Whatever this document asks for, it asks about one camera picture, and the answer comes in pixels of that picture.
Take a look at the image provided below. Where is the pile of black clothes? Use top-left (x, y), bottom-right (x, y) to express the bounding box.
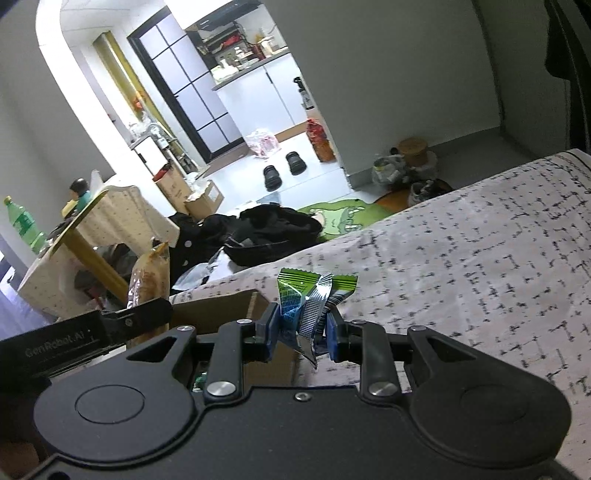
top-left (224, 204), bottom-right (324, 267)

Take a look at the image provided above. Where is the doll figurine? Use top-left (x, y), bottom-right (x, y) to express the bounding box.
top-left (62, 178), bottom-right (90, 217)

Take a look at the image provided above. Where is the yellow table leg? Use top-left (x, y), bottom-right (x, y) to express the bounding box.
top-left (62, 226), bottom-right (130, 301)

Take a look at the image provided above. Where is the white crumpled plastic bag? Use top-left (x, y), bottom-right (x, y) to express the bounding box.
top-left (175, 251), bottom-right (241, 291)

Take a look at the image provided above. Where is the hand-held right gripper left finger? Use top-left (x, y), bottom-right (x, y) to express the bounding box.
top-left (124, 302), bottom-right (281, 400)

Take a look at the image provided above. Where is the yellow hanging strip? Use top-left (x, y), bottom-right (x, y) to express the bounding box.
top-left (92, 30), bottom-right (148, 125)

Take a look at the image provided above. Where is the green cartoon mat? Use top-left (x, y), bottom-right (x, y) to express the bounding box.
top-left (295, 198), bottom-right (398, 241)

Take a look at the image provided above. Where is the brown cardboard box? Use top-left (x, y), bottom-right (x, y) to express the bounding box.
top-left (168, 290), bottom-right (301, 391)

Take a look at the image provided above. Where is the group of countertop bottles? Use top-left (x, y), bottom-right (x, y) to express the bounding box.
top-left (198, 28), bottom-right (289, 77)

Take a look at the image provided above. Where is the small open cardboard carton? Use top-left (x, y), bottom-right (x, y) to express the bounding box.
top-left (185, 180), bottom-right (225, 220)

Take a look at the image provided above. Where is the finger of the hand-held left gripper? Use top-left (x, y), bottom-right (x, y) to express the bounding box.
top-left (99, 298), bottom-right (174, 344)

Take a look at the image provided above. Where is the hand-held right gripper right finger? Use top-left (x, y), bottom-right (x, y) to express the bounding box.
top-left (323, 307), bottom-right (476, 401)

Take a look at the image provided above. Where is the small cloth-covered table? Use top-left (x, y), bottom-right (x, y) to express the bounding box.
top-left (18, 185), bottom-right (181, 319)

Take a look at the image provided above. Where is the white kitchen cabinet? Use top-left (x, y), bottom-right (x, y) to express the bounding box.
top-left (212, 51), bottom-right (308, 139)

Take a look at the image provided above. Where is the black framed sliding door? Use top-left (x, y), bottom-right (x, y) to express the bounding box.
top-left (128, 18), bottom-right (245, 162)

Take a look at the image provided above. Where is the orange cracker packet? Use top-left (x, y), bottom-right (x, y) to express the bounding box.
top-left (127, 241), bottom-right (172, 309)

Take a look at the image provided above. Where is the dark clothes pile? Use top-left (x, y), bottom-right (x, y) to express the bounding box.
top-left (168, 215), bottom-right (232, 287)

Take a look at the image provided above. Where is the brown paper bowl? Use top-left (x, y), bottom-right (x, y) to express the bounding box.
top-left (397, 137), bottom-right (430, 167)

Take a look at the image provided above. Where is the blue green snack packet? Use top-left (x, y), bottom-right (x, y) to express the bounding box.
top-left (276, 268), bottom-right (324, 352)

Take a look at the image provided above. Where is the red oil jug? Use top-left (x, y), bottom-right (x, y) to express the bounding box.
top-left (305, 117), bottom-right (337, 162)

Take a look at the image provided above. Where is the white appliance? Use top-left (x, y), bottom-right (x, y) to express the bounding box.
top-left (134, 136), bottom-right (171, 174)

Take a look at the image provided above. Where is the clear trash bag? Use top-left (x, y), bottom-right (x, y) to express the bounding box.
top-left (372, 154), bottom-right (409, 185)

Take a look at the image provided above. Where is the green white snack packet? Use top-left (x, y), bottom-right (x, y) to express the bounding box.
top-left (298, 273), bottom-right (360, 370)

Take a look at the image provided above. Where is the black spray bottle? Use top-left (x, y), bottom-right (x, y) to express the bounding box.
top-left (294, 76), bottom-right (315, 110)

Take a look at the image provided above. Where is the green plastic bottle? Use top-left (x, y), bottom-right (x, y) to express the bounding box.
top-left (4, 196), bottom-right (47, 254)

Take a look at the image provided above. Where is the pink white plastic bag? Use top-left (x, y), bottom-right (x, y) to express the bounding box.
top-left (245, 129), bottom-right (281, 158)

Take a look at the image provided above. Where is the tall brown carton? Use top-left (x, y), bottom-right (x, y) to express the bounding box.
top-left (154, 164), bottom-right (195, 213)

